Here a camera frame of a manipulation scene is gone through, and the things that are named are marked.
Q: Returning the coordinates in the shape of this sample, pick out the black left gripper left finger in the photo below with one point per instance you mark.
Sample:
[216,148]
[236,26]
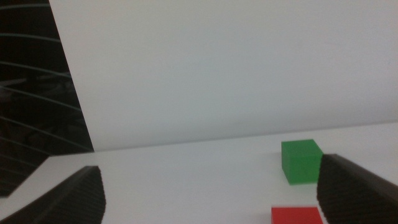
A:
[71,202]

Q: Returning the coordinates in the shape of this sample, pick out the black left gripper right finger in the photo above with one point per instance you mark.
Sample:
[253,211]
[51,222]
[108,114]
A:
[351,196]

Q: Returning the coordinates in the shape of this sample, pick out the red cube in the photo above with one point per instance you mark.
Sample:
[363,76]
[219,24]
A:
[295,216]

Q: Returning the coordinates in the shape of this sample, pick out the green cube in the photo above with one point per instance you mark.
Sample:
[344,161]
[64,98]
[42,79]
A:
[300,165]

